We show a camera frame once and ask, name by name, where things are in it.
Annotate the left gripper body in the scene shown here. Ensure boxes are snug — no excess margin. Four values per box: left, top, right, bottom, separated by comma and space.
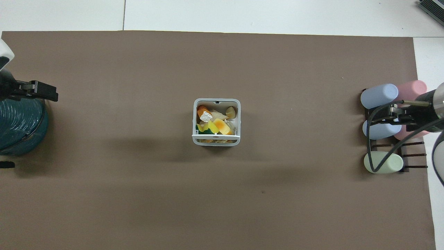
0, 70, 21, 102

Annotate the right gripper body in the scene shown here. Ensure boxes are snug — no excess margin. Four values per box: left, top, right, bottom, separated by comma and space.
404, 89, 437, 133

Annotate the grey trash can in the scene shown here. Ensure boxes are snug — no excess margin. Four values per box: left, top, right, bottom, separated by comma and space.
193, 98, 241, 147

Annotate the pink cup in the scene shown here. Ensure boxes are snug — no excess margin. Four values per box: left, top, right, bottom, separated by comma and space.
395, 80, 428, 105
393, 122, 431, 141

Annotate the teal ribbed basket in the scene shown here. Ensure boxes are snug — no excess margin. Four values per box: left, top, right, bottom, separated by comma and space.
0, 97, 49, 156

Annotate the dark brown cup rack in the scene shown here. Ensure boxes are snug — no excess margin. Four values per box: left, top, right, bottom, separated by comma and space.
360, 88, 428, 173

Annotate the light blue cup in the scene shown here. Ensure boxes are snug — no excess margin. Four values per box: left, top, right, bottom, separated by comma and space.
360, 83, 399, 110
362, 119, 403, 140

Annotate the light green cup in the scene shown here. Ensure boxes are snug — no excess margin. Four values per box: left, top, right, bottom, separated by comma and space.
363, 151, 404, 174

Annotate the grey ribbed device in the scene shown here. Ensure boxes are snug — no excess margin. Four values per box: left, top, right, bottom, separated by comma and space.
417, 0, 444, 23

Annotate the yellow orange toy block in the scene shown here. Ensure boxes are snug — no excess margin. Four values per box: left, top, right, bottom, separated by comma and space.
212, 118, 233, 135

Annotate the black cable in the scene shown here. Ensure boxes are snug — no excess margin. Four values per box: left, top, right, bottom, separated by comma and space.
366, 103, 444, 174

